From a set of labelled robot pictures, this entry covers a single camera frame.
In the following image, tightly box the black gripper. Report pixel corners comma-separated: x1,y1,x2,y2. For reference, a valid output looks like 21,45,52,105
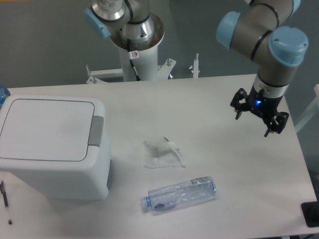
230,86,290,137

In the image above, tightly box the white push-lid trash can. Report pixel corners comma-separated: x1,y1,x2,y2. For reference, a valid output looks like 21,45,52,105
0,94,112,200

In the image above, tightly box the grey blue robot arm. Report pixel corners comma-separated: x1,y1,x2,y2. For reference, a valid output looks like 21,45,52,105
84,0,309,133

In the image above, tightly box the crushed clear plastic bottle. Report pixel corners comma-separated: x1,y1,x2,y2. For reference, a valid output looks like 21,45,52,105
140,176,217,214

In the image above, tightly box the crumpled white plastic wrapper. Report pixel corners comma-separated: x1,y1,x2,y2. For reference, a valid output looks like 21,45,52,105
142,136,186,169

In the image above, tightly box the black device at right edge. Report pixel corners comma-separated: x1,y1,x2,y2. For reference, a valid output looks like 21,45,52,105
301,201,319,228

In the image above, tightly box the blue bottle at left edge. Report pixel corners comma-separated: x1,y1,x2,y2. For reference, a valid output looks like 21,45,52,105
0,85,10,109

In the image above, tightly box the black clear pen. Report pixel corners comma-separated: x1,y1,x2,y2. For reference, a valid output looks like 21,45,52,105
0,181,12,225

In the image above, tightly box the white frame at right edge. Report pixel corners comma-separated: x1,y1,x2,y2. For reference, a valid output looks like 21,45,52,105
295,84,319,133

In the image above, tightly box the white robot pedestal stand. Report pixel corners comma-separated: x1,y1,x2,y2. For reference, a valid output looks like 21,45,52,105
85,12,201,84

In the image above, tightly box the black cable on pedestal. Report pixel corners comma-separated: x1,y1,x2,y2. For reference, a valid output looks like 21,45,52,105
126,38,142,82

